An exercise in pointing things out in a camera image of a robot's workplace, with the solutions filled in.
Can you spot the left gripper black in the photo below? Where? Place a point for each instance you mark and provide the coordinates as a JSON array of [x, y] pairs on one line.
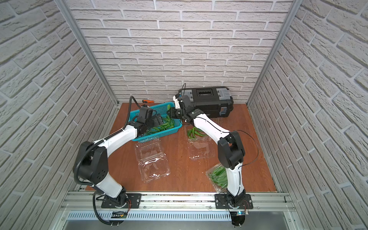
[[154, 120]]

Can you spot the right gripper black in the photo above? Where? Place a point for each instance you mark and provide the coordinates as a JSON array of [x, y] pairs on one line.
[[172, 111]]

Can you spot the teal plastic basket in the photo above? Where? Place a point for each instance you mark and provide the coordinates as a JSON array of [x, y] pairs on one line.
[[170, 125]]

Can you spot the clear pepper container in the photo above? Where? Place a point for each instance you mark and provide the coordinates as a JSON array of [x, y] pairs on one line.
[[199, 144], [218, 177]]

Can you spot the clear clamshell container with peppers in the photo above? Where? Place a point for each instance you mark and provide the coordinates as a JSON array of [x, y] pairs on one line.
[[152, 160]]

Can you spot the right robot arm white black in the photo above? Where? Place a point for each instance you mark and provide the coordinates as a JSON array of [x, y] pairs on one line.
[[230, 148]]

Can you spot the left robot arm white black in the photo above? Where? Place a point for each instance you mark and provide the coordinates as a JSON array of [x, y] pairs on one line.
[[91, 164]]

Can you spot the black toolbox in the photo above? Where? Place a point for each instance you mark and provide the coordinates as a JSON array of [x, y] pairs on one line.
[[213, 101]]

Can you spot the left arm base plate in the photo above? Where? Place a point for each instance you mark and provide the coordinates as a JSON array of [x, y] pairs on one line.
[[123, 201]]

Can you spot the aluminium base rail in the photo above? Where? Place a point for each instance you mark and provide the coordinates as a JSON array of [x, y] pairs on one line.
[[191, 206]]

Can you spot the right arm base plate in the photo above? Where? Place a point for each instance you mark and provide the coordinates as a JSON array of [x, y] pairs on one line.
[[228, 201]]

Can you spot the aluminium frame post left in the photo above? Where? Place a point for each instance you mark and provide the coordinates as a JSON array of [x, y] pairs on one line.
[[66, 12]]

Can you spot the aluminium frame post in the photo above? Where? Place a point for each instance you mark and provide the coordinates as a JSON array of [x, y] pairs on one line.
[[66, 12], [278, 42]]

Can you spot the aluminium frame post right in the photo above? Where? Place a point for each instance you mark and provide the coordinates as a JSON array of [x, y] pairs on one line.
[[278, 42]]

